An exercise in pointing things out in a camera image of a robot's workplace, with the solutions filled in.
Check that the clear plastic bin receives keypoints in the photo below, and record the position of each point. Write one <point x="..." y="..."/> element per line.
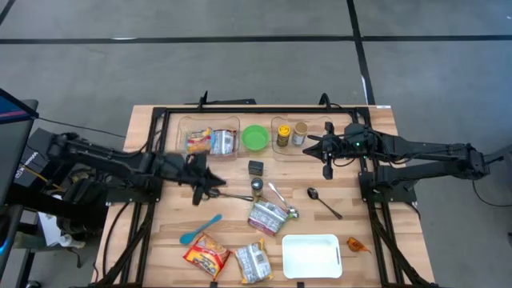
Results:
<point x="184" y="122"/>
<point x="316" y="126"/>

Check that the black case white logo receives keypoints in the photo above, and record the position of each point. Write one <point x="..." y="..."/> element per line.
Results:
<point x="40" y="160"/>

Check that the dark metal spoon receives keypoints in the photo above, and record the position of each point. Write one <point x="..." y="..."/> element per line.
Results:
<point x="236" y="196"/>
<point x="313" y="193"/>

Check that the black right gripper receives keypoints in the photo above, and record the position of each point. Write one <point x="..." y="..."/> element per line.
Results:
<point x="344" y="144"/>

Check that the computer monitor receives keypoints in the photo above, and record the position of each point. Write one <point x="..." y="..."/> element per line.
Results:
<point x="12" y="140"/>

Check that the yellow edged white ramen packet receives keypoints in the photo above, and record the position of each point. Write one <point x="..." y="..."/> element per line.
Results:
<point x="253" y="262"/>

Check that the glass shaker metal lid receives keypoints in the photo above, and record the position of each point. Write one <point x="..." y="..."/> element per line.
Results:
<point x="257" y="186"/>

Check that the yellow red ramen packet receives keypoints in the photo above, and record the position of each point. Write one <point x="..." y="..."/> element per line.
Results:
<point x="206" y="256"/>
<point x="198" y="141"/>

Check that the yellow lid jar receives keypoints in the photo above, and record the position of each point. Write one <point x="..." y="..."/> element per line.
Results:
<point x="284" y="136"/>

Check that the tan lid jar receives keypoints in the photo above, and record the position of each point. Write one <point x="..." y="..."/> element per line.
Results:
<point x="300" y="134"/>

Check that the silver metal spoon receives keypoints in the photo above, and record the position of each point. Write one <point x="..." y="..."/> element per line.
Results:
<point x="280" y="196"/>

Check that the white plastic tray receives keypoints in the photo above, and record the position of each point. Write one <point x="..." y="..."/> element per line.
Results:
<point x="312" y="256"/>

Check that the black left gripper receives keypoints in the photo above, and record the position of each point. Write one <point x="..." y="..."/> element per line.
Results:
<point x="190" y="172"/>

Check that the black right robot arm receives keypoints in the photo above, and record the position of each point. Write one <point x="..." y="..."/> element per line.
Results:
<point x="420" y="146"/>

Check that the white paper sheet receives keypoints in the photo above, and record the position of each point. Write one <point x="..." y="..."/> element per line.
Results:
<point x="48" y="228"/>

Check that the small black box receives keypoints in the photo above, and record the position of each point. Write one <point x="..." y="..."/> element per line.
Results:
<point x="256" y="168"/>

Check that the red white ramen packet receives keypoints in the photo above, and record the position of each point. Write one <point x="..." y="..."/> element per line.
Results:
<point x="267" y="217"/>
<point x="223" y="142"/>

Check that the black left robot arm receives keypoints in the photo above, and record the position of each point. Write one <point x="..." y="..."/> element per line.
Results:
<point x="112" y="160"/>

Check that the white plastic bottle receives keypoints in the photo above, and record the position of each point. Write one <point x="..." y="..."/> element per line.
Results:
<point x="70" y="241"/>

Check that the black mounting bracket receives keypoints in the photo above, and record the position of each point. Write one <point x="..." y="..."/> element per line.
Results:
<point x="204" y="100"/>

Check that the green plastic bowl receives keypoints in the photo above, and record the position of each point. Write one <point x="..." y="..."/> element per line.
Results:
<point x="255" y="138"/>

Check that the grey chair base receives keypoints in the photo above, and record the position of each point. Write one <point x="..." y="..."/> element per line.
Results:
<point x="502" y="154"/>

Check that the orange candy wrapper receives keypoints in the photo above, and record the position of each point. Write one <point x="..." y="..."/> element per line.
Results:
<point x="354" y="245"/>

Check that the teal plastic spoon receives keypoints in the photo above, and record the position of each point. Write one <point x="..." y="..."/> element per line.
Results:
<point x="186" y="238"/>

